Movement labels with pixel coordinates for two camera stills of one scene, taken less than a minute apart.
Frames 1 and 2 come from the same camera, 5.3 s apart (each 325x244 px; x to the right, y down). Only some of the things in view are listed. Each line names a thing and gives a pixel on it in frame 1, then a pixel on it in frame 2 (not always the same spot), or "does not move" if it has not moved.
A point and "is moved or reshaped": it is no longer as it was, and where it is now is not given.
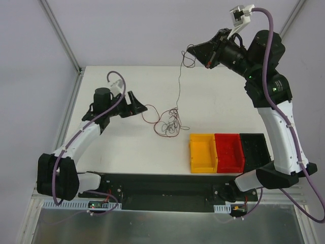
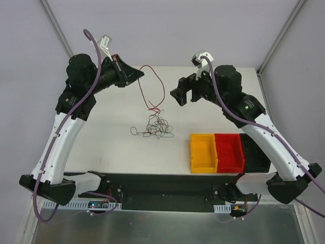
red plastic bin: x=231 y=158 does not move
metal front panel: x=269 y=224 does not move
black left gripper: x=129 y=103 to x=120 y=72
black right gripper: x=216 y=50 to x=194 y=87
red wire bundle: x=169 y=124 is moved or reshaped
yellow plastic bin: x=203 y=153 does not move
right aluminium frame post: x=298 y=7 does not move
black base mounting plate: x=169 y=192 does not move
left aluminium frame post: x=65 y=43 does not move
